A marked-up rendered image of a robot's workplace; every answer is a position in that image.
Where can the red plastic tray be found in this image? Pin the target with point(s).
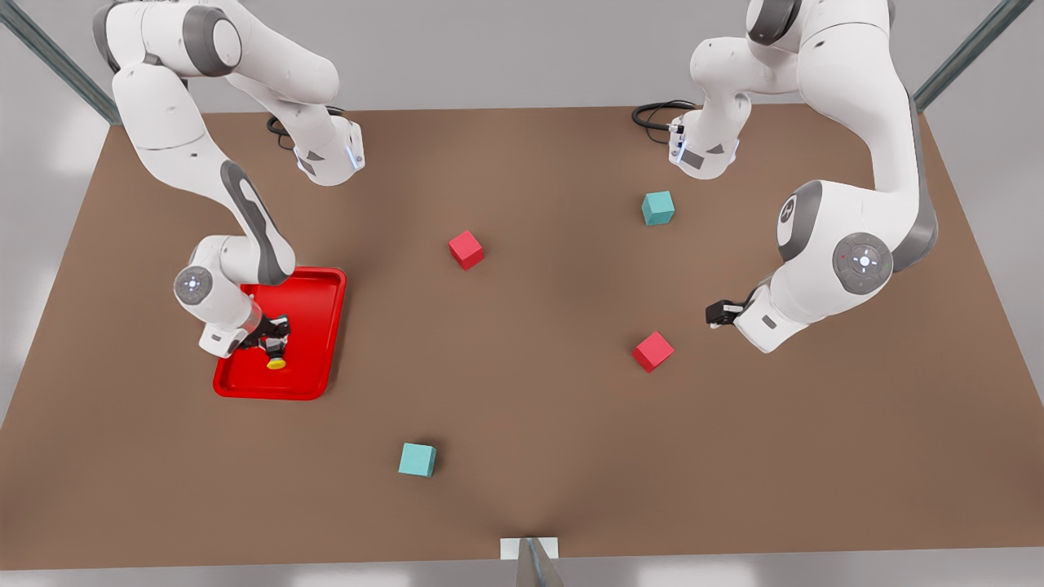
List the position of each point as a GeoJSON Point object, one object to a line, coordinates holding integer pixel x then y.
{"type": "Point", "coordinates": [306, 342]}

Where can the silver frame post with foot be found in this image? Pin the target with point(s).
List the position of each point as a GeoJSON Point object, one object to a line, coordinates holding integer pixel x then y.
{"type": "Point", "coordinates": [532, 561]}

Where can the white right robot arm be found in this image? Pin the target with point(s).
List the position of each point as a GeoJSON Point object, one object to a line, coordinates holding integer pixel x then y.
{"type": "Point", "coordinates": [171, 122]}

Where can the teal cube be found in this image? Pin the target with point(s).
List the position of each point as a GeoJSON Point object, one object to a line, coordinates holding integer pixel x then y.
{"type": "Point", "coordinates": [657, 208]}
{"type": "Point", "coordinates": [417, 460]}

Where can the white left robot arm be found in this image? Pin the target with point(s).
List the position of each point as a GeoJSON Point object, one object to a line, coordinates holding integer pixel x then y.
{"type": "Point", "coordinates": [848, 81]}

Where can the small yellow object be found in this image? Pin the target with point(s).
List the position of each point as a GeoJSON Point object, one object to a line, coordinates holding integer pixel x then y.
{"type": "Point", "coordinates": [276, 363]}

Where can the red cube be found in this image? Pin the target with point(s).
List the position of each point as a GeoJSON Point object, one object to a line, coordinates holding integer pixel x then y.
{"type": "Point", "coordinates": [466, 249]}
{"type": "Point", "coordinates": [653, 351]}

